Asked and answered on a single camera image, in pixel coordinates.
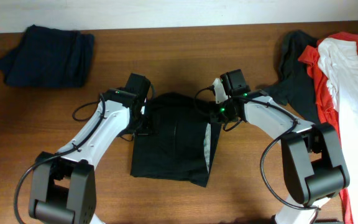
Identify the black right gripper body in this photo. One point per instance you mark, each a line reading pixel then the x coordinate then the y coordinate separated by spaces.
pixel 215 115

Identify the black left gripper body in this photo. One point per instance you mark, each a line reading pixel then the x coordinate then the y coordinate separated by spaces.
pixel 142 125

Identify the black t-shirt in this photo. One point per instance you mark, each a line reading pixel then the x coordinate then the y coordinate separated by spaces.
pixel 176 142

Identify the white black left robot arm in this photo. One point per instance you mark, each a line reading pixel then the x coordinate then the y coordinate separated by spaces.
pixel 63 188

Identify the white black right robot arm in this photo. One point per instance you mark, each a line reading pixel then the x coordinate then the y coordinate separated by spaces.
pixel 314 168

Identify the dark green-black garment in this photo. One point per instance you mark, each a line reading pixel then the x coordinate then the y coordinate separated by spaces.
pixel 294 86

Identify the red t-shirt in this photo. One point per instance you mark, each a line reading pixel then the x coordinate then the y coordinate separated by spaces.
pixel 327 111

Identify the folded navy blue garment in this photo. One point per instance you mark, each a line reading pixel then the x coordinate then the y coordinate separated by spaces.
pixel 49 58

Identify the white t-shirt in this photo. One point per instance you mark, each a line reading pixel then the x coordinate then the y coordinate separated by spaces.
pixel 339 62

